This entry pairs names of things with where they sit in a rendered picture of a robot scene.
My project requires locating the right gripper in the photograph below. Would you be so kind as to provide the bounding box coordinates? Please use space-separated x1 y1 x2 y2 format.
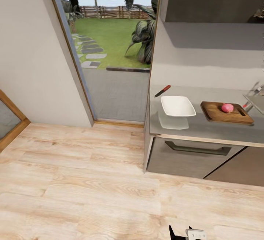
169 226 186 240

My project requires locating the bowl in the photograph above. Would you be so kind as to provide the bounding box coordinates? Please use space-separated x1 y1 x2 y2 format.
161 96 196 117

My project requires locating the cutting board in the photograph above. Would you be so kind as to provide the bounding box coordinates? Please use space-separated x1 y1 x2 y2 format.
201 101 254 124

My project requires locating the vidalia onion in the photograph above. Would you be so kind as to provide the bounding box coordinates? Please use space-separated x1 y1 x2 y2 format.
221 103 234 113

